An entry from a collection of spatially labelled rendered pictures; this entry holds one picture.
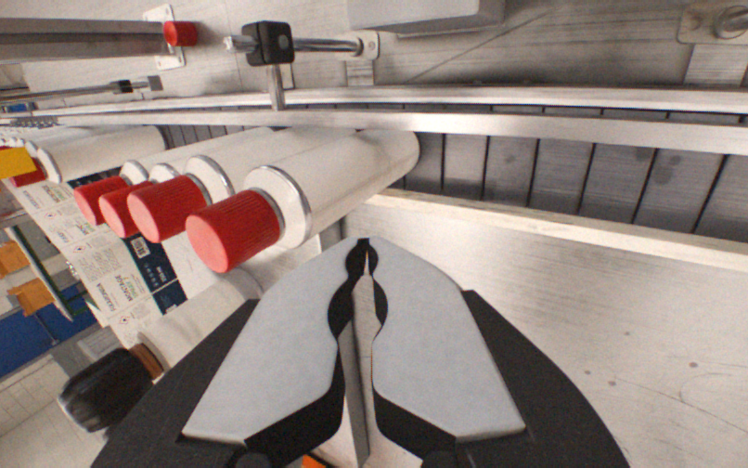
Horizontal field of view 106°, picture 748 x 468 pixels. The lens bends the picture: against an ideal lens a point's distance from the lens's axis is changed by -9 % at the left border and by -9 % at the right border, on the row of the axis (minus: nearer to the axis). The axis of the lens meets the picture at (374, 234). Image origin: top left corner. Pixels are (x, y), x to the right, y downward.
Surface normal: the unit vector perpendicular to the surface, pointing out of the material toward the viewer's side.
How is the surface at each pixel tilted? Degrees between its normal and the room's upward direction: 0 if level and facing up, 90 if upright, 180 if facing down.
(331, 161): 90
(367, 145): 90
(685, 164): 0
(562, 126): 0
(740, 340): 0
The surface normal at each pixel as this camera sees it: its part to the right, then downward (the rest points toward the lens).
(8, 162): 0.86, 0.19
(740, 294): -0.50, 0.43
